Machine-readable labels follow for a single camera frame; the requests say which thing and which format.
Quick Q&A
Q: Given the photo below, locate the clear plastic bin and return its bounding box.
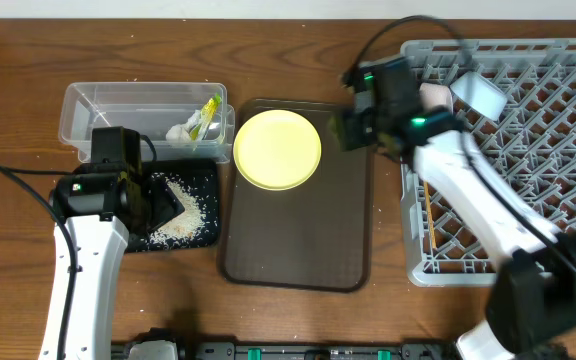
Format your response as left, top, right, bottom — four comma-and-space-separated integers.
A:
59, 82, 235, 163

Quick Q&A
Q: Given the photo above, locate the black tray bin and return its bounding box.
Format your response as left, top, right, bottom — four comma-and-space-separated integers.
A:
76, 158, 221, 254

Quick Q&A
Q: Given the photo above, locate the dark brown serving tray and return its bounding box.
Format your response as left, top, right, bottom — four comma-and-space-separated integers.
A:
217, 99, 373, 293

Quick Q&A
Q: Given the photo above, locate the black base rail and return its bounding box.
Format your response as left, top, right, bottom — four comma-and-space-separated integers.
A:
110, 340, 462, 360

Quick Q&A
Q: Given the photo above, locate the light blue bowl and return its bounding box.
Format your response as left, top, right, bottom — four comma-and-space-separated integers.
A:
450, 71, 507, 121

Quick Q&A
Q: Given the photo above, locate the yellow plate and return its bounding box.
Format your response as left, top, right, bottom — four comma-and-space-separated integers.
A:
233, 110, 322, 191

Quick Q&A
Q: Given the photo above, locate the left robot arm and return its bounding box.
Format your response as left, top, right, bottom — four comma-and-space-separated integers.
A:
39, 127, 184, 359

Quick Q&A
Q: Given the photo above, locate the green snack wrapper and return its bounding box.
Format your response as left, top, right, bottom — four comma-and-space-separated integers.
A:
189, 94, 222, 141

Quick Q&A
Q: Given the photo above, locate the wooden chopstick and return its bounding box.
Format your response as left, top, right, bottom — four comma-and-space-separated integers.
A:
425, 189, 438, 250
423, 180, 435, 250

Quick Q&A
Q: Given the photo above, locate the white tissue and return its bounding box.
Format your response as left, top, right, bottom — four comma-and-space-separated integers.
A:
166, 110, 200, 144

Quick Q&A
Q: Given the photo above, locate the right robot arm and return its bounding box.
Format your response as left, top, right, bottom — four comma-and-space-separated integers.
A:
332, 57, 576, 359

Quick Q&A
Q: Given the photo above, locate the pile of rice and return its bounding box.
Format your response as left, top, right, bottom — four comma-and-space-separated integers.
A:
140, 170, 220, 251

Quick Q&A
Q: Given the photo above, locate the pink white bowl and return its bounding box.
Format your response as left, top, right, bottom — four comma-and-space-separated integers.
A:
419, 83, 453, 113

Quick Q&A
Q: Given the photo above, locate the grey dishwasher rack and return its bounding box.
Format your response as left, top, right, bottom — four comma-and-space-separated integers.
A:
401, 38, 576, 287

